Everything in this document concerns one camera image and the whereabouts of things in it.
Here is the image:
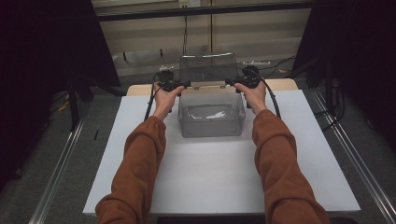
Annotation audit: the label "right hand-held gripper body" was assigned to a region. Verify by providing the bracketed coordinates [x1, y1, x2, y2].
[239, 65, 266, 90]

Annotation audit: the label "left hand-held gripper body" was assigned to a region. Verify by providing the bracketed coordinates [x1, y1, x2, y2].
[154, 69, 180, 93]

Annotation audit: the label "transparent grey box lid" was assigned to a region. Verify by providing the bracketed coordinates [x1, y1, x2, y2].
[178, 51, 240, 90]

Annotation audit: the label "transparent grey storage box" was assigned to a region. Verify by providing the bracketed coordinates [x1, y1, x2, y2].
[177, 89, 247, 139]

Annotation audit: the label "person's left hand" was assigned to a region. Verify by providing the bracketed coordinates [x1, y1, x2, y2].
[152, 85, 187, 121]

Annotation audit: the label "person's right hand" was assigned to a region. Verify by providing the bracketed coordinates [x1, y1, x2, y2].
[233, 81, 268, 116]

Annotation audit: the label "wooden table board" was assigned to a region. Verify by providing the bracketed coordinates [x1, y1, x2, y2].
[126, 77, 300, 97]

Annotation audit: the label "beige wooden cabinet counter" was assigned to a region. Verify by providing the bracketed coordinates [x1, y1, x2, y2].
[92, 0, 313, 77]

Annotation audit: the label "black metal stand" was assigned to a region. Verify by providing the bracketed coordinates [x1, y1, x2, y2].
[66, 79, 95, 133]

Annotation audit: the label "dark curtain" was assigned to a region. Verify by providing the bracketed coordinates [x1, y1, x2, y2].
[291, 0, 396, 152]
[0, 0, 122, 190]

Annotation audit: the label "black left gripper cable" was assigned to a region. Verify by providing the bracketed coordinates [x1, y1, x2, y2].
[143, 72, 163, 122]

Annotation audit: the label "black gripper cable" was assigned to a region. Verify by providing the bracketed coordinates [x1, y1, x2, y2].
[259, 76, 282, 120]
[143, 72, 163, 122]

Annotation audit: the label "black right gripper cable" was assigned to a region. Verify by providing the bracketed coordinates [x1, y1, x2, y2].
[259, 76, 282, 120]

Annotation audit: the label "black floor cable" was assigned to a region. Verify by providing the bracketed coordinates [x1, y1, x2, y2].
[257, 54, 297, 79]

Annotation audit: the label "black socket cable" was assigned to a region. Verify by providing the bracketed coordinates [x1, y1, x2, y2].
[182, 15, 189, 56]

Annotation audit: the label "white wall socket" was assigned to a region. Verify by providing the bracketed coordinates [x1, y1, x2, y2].
[177, 0, 202, 9]

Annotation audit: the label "black floor cables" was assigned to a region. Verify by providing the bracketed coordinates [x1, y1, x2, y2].
[313, 77, 347, 133]

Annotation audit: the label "aluminium floor rail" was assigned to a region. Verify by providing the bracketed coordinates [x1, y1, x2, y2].
[310, 89, 396, 224]
[27, 102, 92, 224]

